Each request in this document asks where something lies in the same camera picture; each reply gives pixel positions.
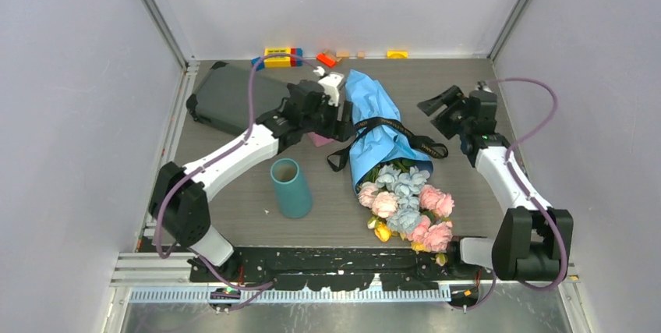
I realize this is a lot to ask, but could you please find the red blue toy block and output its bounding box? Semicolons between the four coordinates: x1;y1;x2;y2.
289;48;302;67

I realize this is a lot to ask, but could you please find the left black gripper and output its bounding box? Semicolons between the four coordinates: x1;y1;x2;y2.
302;95;355;143

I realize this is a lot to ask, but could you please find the blue flower bouquet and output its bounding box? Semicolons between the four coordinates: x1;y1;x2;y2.
344;69;457;267

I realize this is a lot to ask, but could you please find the orange red toy block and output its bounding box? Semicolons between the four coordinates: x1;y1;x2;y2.
316;53;337;68

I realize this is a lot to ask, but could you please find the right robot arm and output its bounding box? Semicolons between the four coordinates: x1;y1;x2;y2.
418;85;574;285

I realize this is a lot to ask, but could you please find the purple cable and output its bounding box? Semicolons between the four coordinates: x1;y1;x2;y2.
154;53;323;314
449;77;569;314

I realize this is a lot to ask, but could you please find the yellow arch toy block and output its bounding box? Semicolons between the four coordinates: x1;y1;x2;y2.
386;50;408;59

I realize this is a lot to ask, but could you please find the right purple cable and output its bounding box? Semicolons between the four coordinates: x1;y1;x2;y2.
449;77;569;314

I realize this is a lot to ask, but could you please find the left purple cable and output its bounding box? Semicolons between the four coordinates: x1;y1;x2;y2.
154;53;323;314

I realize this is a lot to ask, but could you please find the pink metronome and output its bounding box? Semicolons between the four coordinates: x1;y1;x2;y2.
308;133;334;147

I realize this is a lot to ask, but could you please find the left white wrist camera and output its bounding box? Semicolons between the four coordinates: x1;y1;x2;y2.
313;66;345;107

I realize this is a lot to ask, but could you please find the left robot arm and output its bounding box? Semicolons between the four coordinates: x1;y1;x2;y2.
148;73;355;282

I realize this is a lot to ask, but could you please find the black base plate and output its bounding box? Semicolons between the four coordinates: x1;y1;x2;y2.
188;246;493;292

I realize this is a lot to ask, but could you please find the grey black case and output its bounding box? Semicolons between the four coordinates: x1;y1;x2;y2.
186;61;289;136

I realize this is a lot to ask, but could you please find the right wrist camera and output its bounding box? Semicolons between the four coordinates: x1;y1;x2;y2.
475;80;497;102

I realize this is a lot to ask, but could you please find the blue toy cube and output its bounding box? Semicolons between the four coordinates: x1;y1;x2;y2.
251;57;265;71

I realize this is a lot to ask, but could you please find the teal vase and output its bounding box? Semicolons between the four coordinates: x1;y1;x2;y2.
270;158;313;219

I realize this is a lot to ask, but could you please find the black ribbon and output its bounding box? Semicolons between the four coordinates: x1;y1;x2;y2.
327;117;449;172

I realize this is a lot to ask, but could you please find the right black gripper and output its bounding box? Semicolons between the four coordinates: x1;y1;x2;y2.
416;85;472;140

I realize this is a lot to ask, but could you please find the aluminium frame rail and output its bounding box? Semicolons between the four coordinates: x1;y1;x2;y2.
109;247;581;305

